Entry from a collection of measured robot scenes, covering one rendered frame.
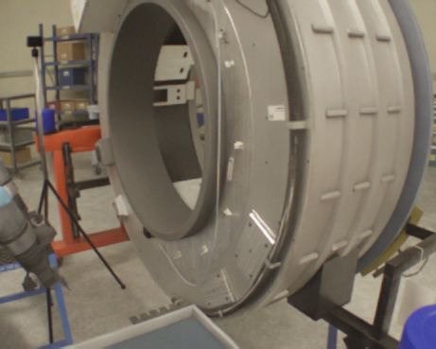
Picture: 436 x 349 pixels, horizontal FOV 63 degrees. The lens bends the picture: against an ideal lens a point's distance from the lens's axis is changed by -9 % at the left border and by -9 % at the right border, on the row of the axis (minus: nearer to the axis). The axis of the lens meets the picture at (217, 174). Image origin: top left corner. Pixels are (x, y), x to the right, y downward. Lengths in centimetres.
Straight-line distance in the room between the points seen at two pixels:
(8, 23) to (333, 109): 873
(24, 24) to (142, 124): 733
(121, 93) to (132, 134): 19
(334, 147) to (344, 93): 12
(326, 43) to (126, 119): 107
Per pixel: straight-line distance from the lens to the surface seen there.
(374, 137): 95
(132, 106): 171
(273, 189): 87
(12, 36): 914
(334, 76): 84
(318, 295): 111
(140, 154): 170
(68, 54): 729
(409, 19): 114
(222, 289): 114
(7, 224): 96
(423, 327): 42
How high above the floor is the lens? 134
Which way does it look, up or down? 16 degrees down
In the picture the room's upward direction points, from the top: straight up
